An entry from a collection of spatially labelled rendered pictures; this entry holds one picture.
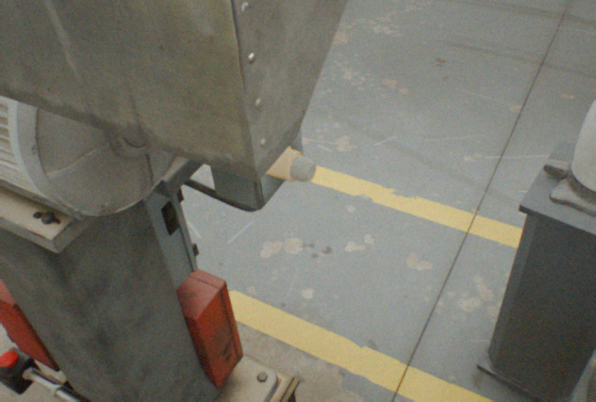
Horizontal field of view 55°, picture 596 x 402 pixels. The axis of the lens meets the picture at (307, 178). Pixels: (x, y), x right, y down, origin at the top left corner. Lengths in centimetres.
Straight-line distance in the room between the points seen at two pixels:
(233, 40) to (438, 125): 244
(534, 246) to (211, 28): 122
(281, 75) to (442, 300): 172
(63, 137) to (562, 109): 256
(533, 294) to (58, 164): 122
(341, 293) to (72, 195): 146
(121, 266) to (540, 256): 94
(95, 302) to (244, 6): 77
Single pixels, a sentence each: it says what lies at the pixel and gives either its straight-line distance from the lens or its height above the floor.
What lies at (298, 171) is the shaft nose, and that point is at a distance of 58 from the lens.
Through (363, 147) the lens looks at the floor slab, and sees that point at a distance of 259.
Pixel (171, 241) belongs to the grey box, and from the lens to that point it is 119.
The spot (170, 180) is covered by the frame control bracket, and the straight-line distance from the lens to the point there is 94.
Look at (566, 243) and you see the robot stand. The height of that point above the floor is 63.
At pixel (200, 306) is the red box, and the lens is 129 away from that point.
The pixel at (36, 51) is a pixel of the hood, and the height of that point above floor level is 144.
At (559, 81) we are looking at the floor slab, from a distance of 316.
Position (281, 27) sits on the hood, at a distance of 36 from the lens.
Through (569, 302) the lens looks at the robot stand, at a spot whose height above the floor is 45.
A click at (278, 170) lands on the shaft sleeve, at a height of 125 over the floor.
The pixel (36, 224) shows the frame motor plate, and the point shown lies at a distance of 81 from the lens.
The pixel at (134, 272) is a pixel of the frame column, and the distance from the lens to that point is 107.
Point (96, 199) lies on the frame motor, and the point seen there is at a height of 119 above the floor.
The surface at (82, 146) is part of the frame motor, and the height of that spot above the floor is 126.
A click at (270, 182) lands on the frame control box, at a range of 100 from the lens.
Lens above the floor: 164
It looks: 42 degrees down
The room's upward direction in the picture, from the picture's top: 4 degrees counter-clockwise
